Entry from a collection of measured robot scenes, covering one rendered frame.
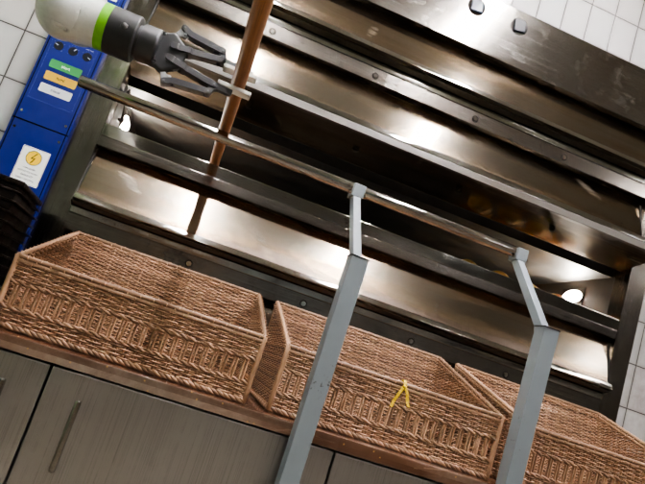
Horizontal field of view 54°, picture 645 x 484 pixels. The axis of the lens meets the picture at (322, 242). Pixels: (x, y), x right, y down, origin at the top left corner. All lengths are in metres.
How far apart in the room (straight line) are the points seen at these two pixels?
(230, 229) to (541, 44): 1.29
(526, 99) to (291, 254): 1.00
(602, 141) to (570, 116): 0.14
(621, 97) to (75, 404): 2.07
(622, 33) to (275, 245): 1.52
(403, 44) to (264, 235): 0.80
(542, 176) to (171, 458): 1.55
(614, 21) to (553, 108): 0.44
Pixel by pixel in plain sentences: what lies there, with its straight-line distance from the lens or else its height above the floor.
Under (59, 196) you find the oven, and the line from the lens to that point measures 1.94.
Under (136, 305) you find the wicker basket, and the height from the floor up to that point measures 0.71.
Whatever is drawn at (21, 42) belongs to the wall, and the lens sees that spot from 2.09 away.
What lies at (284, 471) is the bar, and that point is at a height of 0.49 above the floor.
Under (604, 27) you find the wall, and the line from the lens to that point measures 2.64.
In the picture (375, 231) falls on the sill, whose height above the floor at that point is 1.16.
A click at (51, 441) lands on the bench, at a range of 1.38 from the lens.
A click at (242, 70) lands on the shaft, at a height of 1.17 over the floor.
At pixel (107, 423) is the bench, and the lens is 1.36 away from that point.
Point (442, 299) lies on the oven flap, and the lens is 2.08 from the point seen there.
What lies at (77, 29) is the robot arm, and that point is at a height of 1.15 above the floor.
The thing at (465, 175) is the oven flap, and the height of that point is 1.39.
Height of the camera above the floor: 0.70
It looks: 11 degrees up
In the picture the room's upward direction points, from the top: 18 degrees clockwise
